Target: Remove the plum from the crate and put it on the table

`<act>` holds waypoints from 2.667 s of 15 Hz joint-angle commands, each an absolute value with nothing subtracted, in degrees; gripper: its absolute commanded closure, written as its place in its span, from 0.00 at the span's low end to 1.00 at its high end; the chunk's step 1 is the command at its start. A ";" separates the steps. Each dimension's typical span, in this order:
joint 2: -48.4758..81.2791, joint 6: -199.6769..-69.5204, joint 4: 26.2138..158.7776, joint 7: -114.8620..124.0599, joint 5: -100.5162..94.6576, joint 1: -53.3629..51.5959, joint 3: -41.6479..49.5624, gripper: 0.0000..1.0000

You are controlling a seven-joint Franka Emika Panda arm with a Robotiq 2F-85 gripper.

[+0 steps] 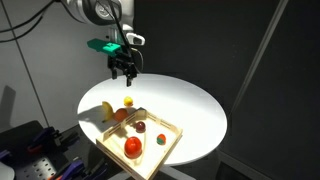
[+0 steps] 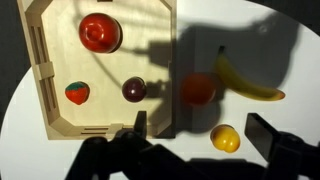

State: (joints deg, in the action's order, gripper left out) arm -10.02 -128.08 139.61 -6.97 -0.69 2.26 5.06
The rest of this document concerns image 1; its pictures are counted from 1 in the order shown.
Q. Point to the red tomato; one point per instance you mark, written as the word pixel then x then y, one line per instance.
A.
pixel 133 147

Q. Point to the grey perforated plate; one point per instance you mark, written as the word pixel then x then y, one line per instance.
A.
pixel 35 170

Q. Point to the red strawberry green top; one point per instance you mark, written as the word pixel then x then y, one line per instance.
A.
pixel 161 139

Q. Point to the orange fruit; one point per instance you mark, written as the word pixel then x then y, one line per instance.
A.
pixel 120 115

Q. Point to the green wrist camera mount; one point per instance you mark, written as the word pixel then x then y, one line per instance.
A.
pixel 103 46

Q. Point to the wooden slatted crate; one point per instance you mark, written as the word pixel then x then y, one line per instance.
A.
pixel 153 156

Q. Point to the small yellow peach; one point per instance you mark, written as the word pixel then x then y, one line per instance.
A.
pixel 128 101

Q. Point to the white rounded object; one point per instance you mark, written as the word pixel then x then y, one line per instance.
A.
pixel 6 171

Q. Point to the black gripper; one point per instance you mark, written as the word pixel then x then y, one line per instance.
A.
pixel 124 62

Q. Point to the dark purple plum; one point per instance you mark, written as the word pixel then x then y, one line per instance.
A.
pixel 140 126

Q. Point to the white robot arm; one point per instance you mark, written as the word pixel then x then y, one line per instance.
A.
pixel 90 10

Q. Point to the yellow banana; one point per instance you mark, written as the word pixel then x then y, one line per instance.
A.
pixel 107 111

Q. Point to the black blue clamp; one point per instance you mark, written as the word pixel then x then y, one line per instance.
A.
pixel 43 138

